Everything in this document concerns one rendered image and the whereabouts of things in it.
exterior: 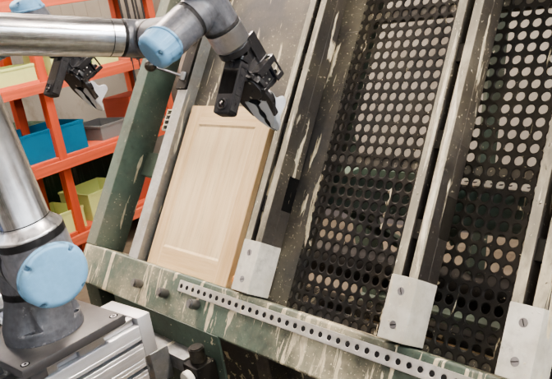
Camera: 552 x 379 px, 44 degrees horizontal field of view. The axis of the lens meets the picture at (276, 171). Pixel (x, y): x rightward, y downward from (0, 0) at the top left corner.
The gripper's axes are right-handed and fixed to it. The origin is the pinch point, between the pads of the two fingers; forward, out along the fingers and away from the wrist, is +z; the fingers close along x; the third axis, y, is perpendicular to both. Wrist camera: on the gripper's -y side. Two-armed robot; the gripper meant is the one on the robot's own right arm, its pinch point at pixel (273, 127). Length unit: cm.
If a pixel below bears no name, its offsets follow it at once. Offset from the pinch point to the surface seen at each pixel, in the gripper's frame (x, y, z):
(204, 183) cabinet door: 46, 5, 27
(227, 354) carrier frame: 56, -18, 81
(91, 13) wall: 428, 236, 87
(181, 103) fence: 65, 26, 14
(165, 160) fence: 65, 10, 23
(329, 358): -14.0, -29.7, 36.9
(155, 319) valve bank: 50, -30, 44
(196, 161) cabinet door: 52, 11, 24
